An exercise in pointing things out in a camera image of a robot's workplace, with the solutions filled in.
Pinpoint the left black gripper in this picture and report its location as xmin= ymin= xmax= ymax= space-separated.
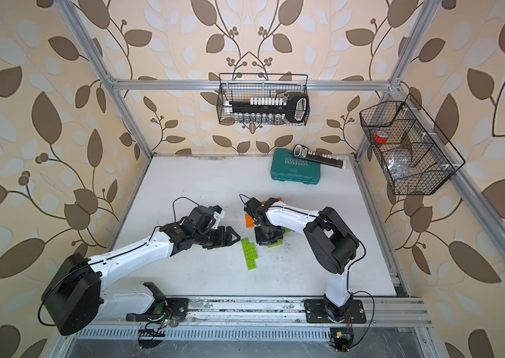
xmin=192 ymin=226 xmax=242 ymax=247

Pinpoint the green brick long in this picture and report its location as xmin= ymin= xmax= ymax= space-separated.
xmin=247 ymin=243 xmax=258 ymax=260

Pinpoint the green brick lowest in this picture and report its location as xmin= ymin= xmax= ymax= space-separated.
xmin=245 ymin=257 xmax=257 ymax=271

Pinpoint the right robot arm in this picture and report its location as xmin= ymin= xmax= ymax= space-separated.
xmin=244 ymin=198 xmax=363 ymax=322

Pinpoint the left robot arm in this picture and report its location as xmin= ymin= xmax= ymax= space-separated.
xmin=39 ymin=205 xmax=240 ymax=336

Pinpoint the orange brick far left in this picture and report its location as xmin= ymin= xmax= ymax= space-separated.
xmin=245 ymin=214 xmax=255 ymax=228

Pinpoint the green tool case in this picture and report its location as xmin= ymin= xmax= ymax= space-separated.
xmin=270 ymin=149 xmax=320 ymax=185

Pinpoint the clear plastic bag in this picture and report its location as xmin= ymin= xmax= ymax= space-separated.
xmin=385 ymin=148 xmax=413 ymax=180

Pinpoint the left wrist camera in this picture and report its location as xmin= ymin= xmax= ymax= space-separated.
xmin=210 ymin=205 xmax=226 ymax=227

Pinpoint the aluminium front rail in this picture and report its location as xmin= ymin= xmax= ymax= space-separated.
xmin=62 ymin=294 xmax=433 ymax=328

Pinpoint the socket rail on case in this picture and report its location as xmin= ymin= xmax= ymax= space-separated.
xmin=292 ymin=144 xmax=346 ymax=169

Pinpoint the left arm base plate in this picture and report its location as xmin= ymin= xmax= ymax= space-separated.
xmin=126 ymin=298 xmax=189 ymax=322

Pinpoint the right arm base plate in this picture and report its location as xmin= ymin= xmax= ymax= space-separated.
xmin=303 ymin=298 xmax=367 ymax=325

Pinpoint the socket rail in basket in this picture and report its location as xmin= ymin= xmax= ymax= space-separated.
xmin=218 ymin=93 xmax=310 ymax=125

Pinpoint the back wire basket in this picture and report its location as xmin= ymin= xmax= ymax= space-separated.
xmin=216 ymin=72 xmax=310 ymax=127

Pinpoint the wire basket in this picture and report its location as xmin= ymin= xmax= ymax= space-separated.
xmin=216 ymin=72 xmax=310 ymax=127
xmin=359 ymin=94 xmax=466 ymax=195

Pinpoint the right wire basket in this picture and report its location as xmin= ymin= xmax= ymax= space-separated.
xmin=359 ymin=94 xmax=466 ymax=195

